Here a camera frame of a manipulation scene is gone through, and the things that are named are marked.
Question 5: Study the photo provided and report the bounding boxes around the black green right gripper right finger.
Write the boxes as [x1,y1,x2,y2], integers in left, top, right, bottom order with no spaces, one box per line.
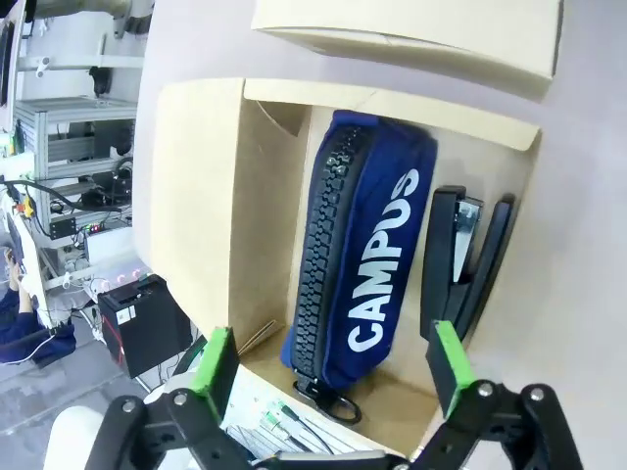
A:
[410,320,584,470]

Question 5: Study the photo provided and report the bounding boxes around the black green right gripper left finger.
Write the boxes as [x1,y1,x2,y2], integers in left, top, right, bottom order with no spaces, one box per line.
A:
[85,326,275,470]

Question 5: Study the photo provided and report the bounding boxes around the black stapler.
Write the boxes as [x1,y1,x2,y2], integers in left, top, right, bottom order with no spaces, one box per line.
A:
[419,185,516,352]

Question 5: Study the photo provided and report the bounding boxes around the navy blue CAMPUS pencil case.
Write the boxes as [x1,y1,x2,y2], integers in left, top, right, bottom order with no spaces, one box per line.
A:
[279,110,439,426]

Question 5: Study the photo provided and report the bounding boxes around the black controller box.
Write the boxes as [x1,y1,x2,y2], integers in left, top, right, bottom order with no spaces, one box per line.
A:
[97,273,193,379]

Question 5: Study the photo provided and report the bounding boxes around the open cardboard box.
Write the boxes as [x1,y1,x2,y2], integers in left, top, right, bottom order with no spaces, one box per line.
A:
[131,76,543,459]
[250,0,564,104]

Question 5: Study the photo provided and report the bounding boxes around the printed white paper sheet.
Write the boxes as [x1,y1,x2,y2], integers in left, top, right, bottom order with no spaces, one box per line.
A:
[219,364,408,462]

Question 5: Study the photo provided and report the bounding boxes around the seated person in blue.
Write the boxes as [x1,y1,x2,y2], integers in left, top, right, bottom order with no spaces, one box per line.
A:
[0,244,77,366]

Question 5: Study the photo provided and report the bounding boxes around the aluminium profile equipment rack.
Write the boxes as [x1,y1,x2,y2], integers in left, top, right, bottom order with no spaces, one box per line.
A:
[13,97,137,239]

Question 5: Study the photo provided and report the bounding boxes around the green cable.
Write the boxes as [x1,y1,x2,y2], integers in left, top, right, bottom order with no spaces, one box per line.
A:
[171,336,208,379]

